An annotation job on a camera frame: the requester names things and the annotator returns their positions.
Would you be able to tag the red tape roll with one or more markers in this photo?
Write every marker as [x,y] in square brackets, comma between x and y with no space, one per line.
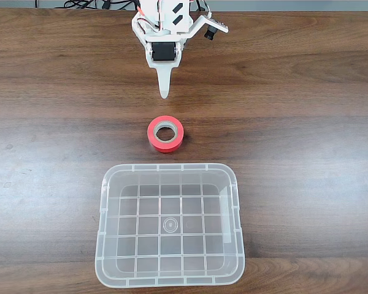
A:
[159,145]

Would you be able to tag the clear plastic storage box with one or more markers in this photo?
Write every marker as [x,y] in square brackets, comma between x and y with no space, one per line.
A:
[125,214]

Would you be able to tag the black camera on white mount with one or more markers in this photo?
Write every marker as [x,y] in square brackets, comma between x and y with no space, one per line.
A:
[211,32]

